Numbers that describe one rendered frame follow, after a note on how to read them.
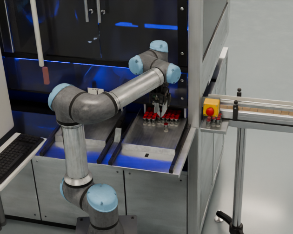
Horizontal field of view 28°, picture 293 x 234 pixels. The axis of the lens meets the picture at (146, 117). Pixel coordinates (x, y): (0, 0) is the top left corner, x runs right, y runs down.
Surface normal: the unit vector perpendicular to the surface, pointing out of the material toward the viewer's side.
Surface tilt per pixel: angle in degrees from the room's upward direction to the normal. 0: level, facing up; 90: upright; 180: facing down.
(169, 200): 90
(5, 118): 90
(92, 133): 0
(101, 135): 0
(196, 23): 90
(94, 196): 7
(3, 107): 90
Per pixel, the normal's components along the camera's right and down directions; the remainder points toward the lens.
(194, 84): -0.26, 0.50
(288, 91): -0.04, -0.86
